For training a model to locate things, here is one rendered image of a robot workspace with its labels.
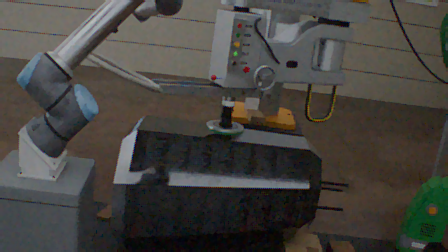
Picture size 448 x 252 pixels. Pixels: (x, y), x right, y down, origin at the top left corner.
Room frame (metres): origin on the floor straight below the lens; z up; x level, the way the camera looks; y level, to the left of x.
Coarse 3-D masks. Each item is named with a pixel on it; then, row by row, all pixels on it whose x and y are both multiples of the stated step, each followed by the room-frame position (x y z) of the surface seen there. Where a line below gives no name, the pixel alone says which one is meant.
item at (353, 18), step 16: (224, 0) 2.84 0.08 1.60; (240, 0) 2.80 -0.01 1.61; (256, 0) 2.83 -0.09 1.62; (272, 0) 2.88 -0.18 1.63; (288, 0) 2.93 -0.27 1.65; (304, 0) 2.98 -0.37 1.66; (320, 0) 3.04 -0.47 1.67; (336, 0) 3.07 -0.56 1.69; (320, 16) 3.05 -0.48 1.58; (336, 16) 3.08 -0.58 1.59; (352, 16) 3.14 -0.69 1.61; (368, 16) 3.20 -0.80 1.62
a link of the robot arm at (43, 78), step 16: (112, 0) 2.04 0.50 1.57; (128, 0) 2.05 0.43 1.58; (144, 0) 2.10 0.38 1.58; (96, 16) 2.00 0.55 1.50; (112, 16) 2.01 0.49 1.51; (128, 16) 2.08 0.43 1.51; (80, 32) 1.97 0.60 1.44; (96, 32) 1.98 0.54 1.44; (64, 48) 1.94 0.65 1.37; (80, 48) 1.95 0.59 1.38; (32, 64) 1.86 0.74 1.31; (48, 64) 1.89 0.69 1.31; (64, 64) 1.91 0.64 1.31; (32, 80) 1.85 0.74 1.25; (48, 80) 1.87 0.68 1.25; (64, 80) 1.92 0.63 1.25; (32, 96) 1.88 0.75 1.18; (48, 96) 1.87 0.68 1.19
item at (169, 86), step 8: (152, 80) 2.75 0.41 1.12; (160, 80) 2.77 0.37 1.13; (168, 80) 2.79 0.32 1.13; (176, 80) 2.82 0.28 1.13; (168, 88) 2.68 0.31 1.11; (176, 88) 2.70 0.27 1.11; (184, 88) 2.72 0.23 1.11; (192, 88) 2.74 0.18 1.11; (200, 88) 2.76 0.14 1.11; (208, 88) 2.79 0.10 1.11; (216, 88) 2.81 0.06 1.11; (224, 88) 2.83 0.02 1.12; (232, 88) 2.86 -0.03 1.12; (232, 96) 2.86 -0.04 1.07; (240, 96) 2.88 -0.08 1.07; (248, 96) 2.91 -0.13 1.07; (256, 96) 2.93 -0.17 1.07
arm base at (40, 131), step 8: (32, 120) 1.93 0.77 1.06; (40, 120) 1.91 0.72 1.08; (32, 128) 1.89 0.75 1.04; (40, 128) 1.89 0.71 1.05; (48, 128) 1.89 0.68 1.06; (32, 136) 1.87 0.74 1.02; (40, 136) 1.87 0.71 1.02; (48, 136) 1.88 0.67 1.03; (56, 136) 1.89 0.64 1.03; (40, 144) 1.86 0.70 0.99; (48, 144) 1.87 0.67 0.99; (56, 144) 1.89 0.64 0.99; (64, 144) 1.93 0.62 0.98; (48, 152) 1.88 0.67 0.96; (56, 152) 1.91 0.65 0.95
